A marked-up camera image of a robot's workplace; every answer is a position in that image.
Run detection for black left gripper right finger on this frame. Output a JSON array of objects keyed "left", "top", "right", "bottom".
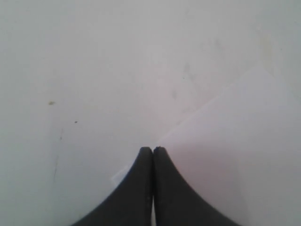
[{"left": 152, "top": 146, "right": 237, "bottom": 226}]

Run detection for white paper sheet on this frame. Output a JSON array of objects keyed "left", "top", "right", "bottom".
[{"left": 110, "top": 65, "right": 301, "bottom": 226}]

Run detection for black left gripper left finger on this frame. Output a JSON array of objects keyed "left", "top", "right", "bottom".
[{"left": 74, "top": 147, "right": 153, "bottom": 226}]

